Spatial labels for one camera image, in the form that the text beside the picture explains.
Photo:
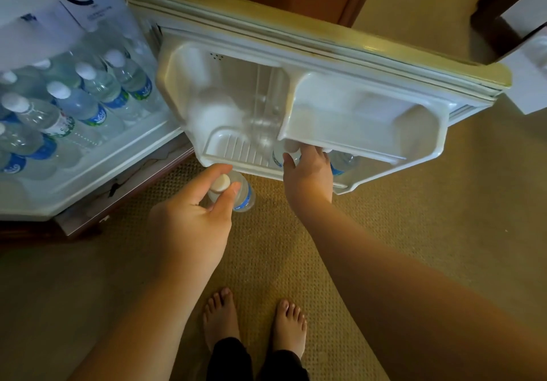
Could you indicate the person's right foot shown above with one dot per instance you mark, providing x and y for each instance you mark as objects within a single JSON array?
[{"x": 290, "y": 329}]

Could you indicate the person's left forearm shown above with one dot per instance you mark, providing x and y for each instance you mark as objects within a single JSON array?
[{"x": 136, "y": 333}]

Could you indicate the white tissue box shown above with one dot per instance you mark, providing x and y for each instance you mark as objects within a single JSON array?
[{"x": 525, "y": 90}]

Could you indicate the dark wooden furniture piece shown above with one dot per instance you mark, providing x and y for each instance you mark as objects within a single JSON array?
[{"x": 487, "y": 21}]

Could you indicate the person's left hand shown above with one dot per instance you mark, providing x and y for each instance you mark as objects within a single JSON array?
[{"x": 188, "y": 239}]

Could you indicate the navy label water bottle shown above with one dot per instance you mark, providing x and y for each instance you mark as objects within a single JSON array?
[{"x": 342, "y": 163}]

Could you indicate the white frosted freezer box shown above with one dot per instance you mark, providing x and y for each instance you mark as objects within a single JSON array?
[{"x": 34, "y": 38}]

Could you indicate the person's right hand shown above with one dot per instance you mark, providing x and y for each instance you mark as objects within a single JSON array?
[{"x": 310, "y": 184}]

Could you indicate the group of bottles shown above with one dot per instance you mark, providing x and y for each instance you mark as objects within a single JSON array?
[{"x": 85, "y": 107}]

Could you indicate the white mini fridge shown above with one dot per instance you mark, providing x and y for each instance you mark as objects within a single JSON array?
[{"x": 342, "y": 107}]

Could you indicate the person's left foot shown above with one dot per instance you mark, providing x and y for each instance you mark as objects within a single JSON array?
[{"x": 220, "y": 321}]

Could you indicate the person's foot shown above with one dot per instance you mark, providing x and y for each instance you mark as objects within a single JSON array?
[
  {"x": 220, "y": 321},
  {"x": 290, "y": 329}
]

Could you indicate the large blue label water bottle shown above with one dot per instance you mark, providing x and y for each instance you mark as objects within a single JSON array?
[{"x": 278, "y": 156}]

